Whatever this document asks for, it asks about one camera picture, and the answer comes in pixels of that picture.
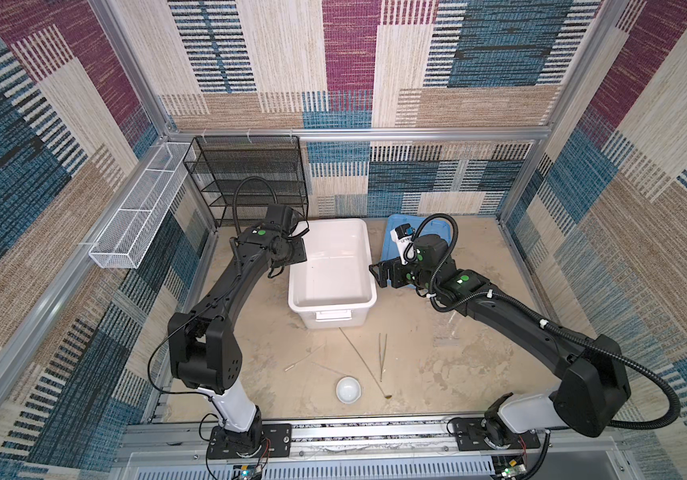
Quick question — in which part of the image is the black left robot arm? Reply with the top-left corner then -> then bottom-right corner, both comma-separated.
159,176 -> 310,457

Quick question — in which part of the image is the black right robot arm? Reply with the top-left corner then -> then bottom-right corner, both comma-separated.
369,213 -> 681,449

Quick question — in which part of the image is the blue plastic bin lid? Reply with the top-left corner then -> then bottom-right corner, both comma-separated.
381,214 -> 453,261

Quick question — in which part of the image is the white plastic storage bin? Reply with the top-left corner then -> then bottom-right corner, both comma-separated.
288,218 -> 377,330

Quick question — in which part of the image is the clear glass stirring rod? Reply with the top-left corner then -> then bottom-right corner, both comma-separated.
284,345 -> 325,372

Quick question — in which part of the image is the small white ceramic dish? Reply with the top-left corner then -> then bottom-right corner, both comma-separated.
336,376 -> 361,405

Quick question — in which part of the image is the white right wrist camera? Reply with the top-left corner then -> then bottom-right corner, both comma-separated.
389,223 -> 417,265

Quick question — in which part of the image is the black wire shelf rack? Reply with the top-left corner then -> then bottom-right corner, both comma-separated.
183,135 -> 309,227

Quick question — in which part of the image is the white wire mesh basket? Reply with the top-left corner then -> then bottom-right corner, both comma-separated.
89,142 -> 189,269

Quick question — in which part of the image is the aluminium front rail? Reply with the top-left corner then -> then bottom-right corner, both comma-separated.
114,410 -> 561,463

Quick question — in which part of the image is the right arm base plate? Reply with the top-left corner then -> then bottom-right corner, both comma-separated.
445,417 -> 541,451

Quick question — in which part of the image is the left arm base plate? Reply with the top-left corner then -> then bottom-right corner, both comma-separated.
206,423 -> 293,460

